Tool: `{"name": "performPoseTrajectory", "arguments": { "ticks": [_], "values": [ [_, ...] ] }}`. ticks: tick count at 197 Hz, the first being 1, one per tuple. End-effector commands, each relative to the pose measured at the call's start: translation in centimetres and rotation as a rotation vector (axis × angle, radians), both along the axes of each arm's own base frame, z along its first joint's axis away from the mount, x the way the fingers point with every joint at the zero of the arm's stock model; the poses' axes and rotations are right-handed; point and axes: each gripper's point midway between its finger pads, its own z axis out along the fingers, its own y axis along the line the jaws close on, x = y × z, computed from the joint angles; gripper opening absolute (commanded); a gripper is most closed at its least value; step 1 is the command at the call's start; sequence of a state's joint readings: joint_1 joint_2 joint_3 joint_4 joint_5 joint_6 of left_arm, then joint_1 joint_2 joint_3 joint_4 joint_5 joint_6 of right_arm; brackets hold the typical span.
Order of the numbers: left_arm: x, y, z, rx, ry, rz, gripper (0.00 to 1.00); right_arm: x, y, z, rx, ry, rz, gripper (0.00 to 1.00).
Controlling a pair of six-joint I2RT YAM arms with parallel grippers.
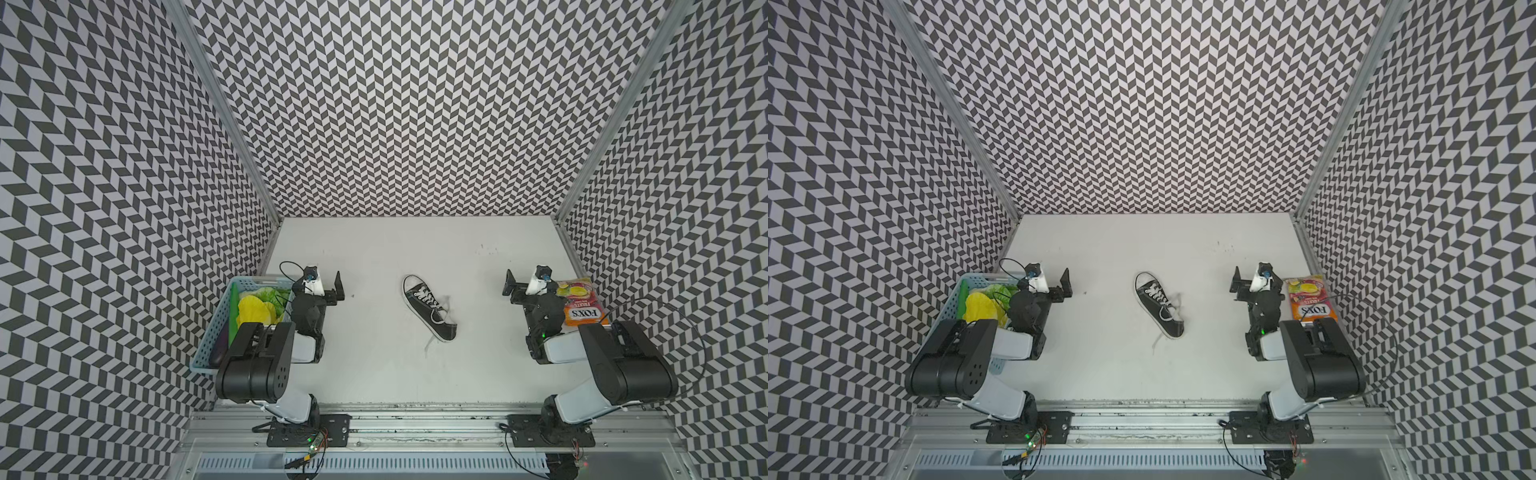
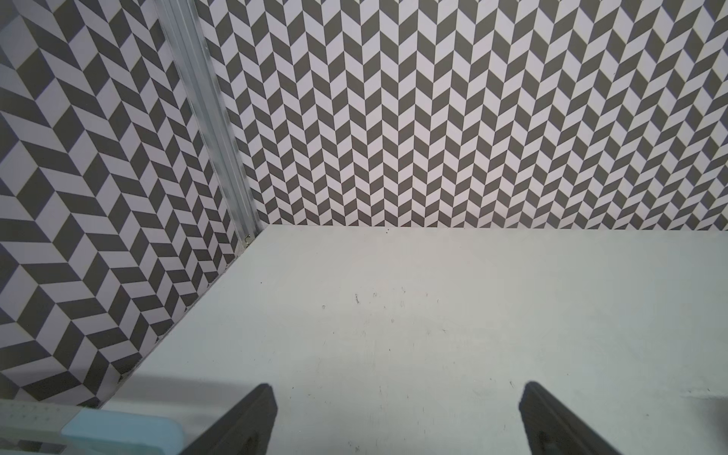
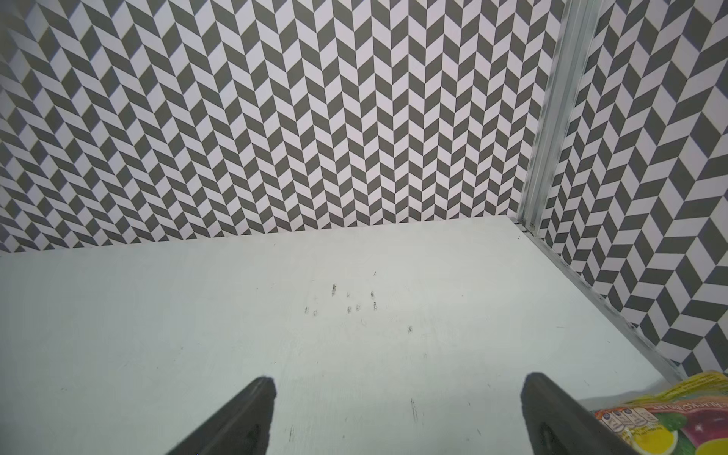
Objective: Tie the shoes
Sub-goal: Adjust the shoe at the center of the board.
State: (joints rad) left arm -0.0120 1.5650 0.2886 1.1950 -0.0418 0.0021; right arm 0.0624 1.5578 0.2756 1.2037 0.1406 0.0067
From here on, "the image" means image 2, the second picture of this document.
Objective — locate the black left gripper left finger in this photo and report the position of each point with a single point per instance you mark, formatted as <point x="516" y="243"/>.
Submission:
<point x="244" y="430"/>

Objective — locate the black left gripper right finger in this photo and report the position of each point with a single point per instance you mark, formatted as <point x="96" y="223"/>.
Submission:
<point x="552" y="428"/>

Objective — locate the light blue plastic basket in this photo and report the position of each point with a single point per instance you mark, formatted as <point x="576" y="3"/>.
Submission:
<point x="111" y="432"/>

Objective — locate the aluminium left corner post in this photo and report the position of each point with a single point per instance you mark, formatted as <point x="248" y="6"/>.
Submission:
<point x="180" y="22"/>

